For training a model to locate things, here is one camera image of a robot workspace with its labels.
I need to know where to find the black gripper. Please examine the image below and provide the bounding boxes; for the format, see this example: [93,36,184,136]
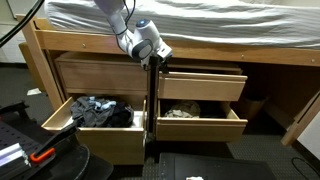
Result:
[148,54,170,80]

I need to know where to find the shallow wooden drawer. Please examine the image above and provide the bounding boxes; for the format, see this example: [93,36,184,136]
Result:
[157,70,249,103]

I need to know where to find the tall closed wooden drawer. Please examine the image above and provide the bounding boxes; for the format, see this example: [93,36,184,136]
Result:
[54,52,150,98]

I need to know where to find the wooden drawer with beige garment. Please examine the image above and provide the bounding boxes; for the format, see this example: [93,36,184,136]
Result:
[155,99,248,144]

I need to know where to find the wooden drawer with dark clothes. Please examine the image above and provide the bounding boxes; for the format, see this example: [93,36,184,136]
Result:
[40,95,148,166]

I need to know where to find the beige crumpled garment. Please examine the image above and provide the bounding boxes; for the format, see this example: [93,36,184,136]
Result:
[163,100,202,120]

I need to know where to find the dark clothes pile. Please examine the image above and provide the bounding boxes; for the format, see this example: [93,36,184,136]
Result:
[69,96,135,129]

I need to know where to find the mattress with grey sheet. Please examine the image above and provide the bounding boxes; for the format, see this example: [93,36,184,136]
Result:
[44,0,320,51]

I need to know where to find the brown waste bin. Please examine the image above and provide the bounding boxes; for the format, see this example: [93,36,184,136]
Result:
[238,84,270,121]

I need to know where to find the black box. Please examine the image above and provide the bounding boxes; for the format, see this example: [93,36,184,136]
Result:
[158,152,278,180]

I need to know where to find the white paper scrap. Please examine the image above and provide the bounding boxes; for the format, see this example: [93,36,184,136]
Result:
[26,87,43,97]

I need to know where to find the silver aluminium extrusion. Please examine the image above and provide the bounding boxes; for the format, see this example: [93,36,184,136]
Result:
[0,143,32,170]

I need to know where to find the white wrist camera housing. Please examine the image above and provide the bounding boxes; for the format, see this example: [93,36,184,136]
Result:
[155,43,174,63]

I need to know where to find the wooden bed frame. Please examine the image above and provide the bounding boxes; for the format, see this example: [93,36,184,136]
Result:
[16,13,320,148]

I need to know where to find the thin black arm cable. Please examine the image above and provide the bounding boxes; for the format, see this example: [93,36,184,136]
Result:
[114,0,137,38]

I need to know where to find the black round base plate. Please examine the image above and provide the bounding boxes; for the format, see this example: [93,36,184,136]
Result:
[39,133,114,180]

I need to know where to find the orange-handled black bar clamp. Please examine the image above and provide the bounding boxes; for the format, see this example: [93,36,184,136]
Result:
[29,120,80,165]

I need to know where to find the thick black cable hose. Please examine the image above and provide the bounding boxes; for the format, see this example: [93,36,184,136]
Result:
[0,0,45,48]

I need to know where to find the white wall cabinet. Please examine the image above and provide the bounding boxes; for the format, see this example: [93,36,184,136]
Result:
[0,22,28,64]

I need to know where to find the black equipment with orange handle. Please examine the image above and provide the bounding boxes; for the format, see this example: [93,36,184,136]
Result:
[0,118,46,180]

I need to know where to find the black floor cable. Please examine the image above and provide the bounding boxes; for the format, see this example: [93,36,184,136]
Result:
[290,157,320,178]

